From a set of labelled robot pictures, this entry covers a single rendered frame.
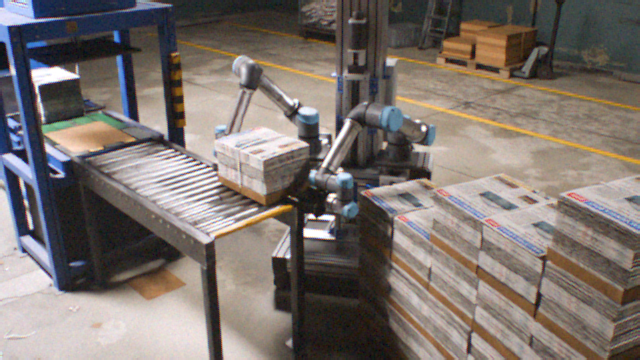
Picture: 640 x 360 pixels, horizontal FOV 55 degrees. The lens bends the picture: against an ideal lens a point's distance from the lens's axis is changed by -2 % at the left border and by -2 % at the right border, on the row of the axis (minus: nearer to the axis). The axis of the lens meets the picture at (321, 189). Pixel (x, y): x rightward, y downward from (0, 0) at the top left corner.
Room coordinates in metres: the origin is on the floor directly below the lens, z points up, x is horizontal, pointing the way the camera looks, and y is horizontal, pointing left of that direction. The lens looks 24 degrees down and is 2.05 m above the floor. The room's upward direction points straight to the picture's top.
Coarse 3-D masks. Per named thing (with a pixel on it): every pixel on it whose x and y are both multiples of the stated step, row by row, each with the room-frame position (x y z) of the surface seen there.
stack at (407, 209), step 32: (384, 192) 2.71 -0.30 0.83; (416, 192) 2.71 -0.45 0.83; (384, 224) 2.52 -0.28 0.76; (416, 224) 2.38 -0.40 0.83; (384, 256) 2.51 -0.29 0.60; (416, 256) 2.30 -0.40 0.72; (448, 256) 2.11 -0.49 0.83; (384, 288) 2.50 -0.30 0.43; (416, 288) 2.28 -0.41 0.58; (448, 288) 2.09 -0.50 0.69; (480, 288) 1.93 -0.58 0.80; (384, 320) 2.50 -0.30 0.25; (416, 320) 2.26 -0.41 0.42; (448, 320) 2.06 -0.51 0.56; (480, 320) 1.91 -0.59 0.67; (512, 320) 1.78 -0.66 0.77; (416, 352) 2.25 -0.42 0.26; (480, 352) 1.90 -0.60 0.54; (512, 352) 1.75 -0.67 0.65
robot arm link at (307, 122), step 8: (296, 112) 3.36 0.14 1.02; (304, 112) 3.28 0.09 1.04; (312, 112) 3.29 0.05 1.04; (296, 120) 3.31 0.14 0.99; (304, 120) 3.25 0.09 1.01; (312, 120) 3.25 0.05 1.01; (304, 128) 3.25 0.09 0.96; (312, 128) 3.25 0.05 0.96; (304, 136) 3.25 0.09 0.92; (312, 136) 3.25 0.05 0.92
